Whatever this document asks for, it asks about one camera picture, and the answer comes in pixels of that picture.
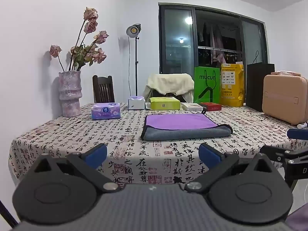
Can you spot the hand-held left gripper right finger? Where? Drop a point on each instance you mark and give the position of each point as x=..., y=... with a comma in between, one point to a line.
x=209, y=156

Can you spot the yellow-green flat box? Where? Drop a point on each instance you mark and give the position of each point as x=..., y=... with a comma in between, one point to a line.
x=164, y=103

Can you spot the red flat box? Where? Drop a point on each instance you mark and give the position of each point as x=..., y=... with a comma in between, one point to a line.
x=211, y=106

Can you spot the black framed window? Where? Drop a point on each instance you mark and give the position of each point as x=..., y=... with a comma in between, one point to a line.
x=178, y=36

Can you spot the cream cloth on chair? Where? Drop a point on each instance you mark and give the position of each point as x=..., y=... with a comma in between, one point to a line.
x=168, y=83

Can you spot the purple tissue pack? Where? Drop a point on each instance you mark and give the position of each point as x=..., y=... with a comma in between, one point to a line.
x=105, y=111

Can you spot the dried pink roses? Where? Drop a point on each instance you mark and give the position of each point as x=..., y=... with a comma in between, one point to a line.
x=90, y=50

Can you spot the white tissue box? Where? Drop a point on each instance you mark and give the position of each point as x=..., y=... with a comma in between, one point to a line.
x=136, y=103

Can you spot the white flat box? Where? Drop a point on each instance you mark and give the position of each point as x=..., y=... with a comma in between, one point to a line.
x=192, y=106

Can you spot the beige hard case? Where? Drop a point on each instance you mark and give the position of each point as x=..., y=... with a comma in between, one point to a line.
x=285, y=98

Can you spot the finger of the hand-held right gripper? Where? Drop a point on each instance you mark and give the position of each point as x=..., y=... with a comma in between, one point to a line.
x=276, y=152
x=298, y=133

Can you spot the pink speckled ceramic vase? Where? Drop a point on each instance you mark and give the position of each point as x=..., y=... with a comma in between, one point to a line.
x=69, y=93

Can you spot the black floor lamp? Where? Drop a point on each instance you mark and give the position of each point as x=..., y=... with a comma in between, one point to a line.
x=136, y=60

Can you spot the pink item on case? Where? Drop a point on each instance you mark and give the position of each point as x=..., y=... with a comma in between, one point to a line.
x=286, y=73

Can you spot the black paper bag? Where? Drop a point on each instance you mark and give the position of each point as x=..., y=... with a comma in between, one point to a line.
x=259, y=86

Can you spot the green paper bag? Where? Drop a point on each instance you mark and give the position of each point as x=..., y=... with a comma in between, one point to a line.
x=207, y=86

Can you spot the yellow plastic bag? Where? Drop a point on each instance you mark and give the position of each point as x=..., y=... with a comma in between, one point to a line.
x=232, y=86

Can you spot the purple and grey towel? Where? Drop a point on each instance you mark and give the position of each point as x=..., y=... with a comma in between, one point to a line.
x=179, y=125

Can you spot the purple clothing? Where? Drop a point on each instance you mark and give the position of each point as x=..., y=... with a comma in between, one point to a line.
x=298, y=217

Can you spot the hanging clothes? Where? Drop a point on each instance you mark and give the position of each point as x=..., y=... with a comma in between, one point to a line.
x=216, y=43

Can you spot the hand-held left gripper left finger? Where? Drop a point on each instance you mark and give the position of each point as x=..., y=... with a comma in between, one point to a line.
x=96, y=154

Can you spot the small white object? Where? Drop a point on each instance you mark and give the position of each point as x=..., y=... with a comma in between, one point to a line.
x=301, y=125

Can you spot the calligraphy printed tablecloth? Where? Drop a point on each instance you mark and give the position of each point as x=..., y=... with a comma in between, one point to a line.
x=72, y=137

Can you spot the dark wooden chair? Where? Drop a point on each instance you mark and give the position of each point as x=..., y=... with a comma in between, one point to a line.
x=103, y=89

